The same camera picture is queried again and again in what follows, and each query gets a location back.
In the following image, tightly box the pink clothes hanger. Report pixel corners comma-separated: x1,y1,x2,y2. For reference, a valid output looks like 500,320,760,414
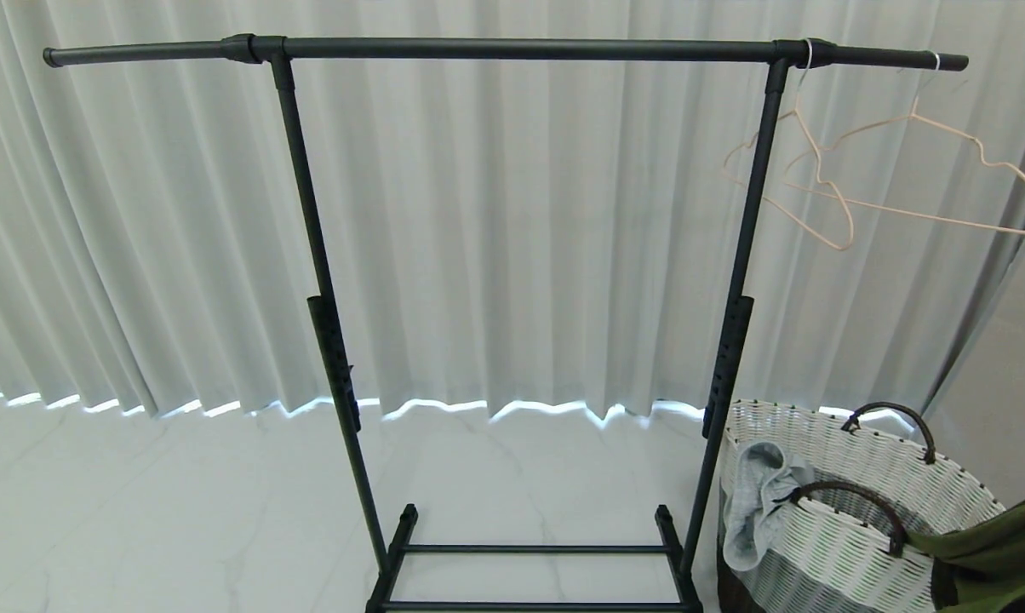
721,64,856,252
783,64,1025,235

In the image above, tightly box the green printed shirt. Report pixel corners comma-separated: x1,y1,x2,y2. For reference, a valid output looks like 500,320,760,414
908,481,1025,613

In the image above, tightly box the black clothes rack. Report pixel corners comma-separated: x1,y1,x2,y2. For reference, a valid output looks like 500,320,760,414
43,34,970,613

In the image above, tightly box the white laundry basket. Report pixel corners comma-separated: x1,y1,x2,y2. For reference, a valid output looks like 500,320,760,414
717,398,1007,613

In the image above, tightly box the white curtain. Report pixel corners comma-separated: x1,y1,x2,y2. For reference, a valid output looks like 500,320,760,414
0,0,1025,431

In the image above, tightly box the pale grey garment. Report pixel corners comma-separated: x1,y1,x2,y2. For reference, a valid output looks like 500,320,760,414
722,441,816,573

